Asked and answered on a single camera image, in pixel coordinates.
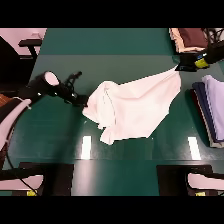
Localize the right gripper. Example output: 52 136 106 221
174 52 203 73

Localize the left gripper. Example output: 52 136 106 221
64 92 90 108

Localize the white garment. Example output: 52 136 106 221
82 67 183 146

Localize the brown garment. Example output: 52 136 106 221
179 27 210 50

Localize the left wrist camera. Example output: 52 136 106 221
63 70 83 93

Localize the black cable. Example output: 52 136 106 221
2 116 33 196

